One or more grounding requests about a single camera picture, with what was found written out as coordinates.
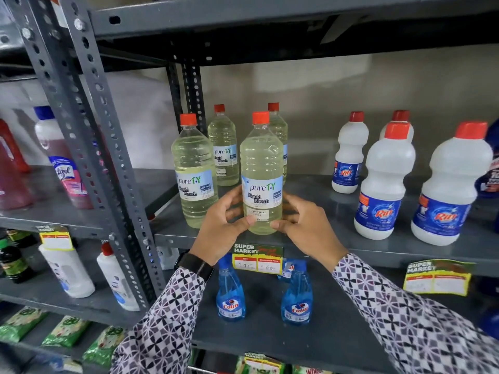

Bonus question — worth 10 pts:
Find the person's left hand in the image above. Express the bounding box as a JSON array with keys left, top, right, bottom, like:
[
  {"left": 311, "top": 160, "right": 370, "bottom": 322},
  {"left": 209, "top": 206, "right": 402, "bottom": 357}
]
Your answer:
[{"left": 189, "top": 185, "right": 257, "bottom": 267}]

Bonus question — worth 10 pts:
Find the person's right hand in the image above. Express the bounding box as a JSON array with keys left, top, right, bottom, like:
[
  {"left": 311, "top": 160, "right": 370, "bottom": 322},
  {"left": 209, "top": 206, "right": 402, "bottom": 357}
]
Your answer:
[{"left": 270, "top": 191, "right": 349, "bottom": 273}]

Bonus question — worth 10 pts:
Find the clear bleach bottle red cap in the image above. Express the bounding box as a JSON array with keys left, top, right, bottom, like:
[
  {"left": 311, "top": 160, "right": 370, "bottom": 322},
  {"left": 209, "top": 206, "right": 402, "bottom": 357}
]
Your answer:
[
  {"left": 171, "top": 113, "right": 219, "bottom": 229},
  {"left": 267, "top": 102, "right": 288, "bottom": 184},
  {"left": 207, "top": 104, "right": 240, "bottom": 187},
  {"left": 240, "top": 111, "right": 284, "bottom": 236}
]

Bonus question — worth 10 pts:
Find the person's right forearm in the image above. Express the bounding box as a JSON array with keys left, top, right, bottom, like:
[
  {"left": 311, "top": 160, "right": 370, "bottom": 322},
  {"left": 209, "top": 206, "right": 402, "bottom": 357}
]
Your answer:
[{"left": 331, "top": 253, "right": 499, "bottom": 374}]

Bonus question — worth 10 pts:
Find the person's left forearm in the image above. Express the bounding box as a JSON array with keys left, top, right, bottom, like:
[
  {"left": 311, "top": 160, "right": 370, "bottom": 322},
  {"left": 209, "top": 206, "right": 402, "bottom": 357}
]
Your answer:
[{"left": 110, "top": 265, "right": 219, "bottom": 374}]

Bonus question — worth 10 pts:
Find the yellow green price tag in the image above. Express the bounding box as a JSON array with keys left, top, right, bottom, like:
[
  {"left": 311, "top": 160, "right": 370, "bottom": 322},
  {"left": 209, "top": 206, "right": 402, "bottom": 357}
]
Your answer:
[
  {"left": 244, "top": 352, "right": 287, "bottom": 374},
  {"left": 403, "top": 259, "right": 476, "bottom": 297},
  {"left": 232, "top": 243, "right": 284, "bottom": 275},
  {"left": 37, "top": 225, "right": 75, "bottom": 251}
]

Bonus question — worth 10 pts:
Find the black wristwatch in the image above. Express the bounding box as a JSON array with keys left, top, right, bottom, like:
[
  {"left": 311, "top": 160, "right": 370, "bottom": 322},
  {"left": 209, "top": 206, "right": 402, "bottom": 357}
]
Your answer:
[{"left": 174, "top": 252, "right": 215, "bottom": 283}]

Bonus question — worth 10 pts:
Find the grey metal shelf rack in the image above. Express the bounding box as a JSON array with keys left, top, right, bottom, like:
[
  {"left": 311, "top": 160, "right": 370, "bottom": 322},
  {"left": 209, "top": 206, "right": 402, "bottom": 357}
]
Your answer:
[
  {"left": 0, "top": 0, "right": 166, "bottom": 374},
  {"left": 58, "top": 0, "right": 499, "bottom": 374}
]

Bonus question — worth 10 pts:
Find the white cleaner bottle red cap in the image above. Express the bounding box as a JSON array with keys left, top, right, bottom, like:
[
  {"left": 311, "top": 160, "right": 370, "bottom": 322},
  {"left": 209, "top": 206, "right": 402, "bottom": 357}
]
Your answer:
[{"left": 97, "top": 241, "right": 141, "bottom": 312}]

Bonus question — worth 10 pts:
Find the green yellow packet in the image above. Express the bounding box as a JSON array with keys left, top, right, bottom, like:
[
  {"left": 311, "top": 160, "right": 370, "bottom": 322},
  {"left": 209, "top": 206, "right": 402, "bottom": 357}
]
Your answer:
[{"left": 234, "top": 356, "right": 287, "bottom": 374}]

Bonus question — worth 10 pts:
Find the pink cleaner bottle blue cap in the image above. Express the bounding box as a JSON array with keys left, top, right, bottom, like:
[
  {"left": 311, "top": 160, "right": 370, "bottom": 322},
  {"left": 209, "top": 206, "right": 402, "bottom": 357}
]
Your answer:
[{"left": 34, "top": 106, "right": 94, "bottom": 210}]

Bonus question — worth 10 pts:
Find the dark blue bottle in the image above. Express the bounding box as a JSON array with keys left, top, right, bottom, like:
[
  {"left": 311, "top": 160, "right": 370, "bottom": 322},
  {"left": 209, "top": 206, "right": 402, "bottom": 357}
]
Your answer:
[
  {"left": 475, "top": 118, "right": 499, "bottom": 199},
  {"left": 477, "top": 308, "right": 499, "bottom": 341}
]

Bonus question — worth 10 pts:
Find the dark green bottle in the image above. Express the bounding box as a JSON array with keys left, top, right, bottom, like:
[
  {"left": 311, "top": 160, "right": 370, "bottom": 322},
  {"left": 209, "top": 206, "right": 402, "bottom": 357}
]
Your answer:
[
  {"left": 6, "top": 229, "right": 38, "bottom": 249},
  {"left": 0, "top": 238, "right": 34, "bottom": 284}
]

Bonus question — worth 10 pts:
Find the red liquid bottle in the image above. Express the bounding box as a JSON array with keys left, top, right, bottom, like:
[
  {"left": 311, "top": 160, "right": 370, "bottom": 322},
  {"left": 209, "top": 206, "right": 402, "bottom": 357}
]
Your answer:
[
  {"left": 0, "top": 119, "right": 31, "bottom": 174},
  {"left": 0, "top": 142, "right": 34, "bottom": 211}
]

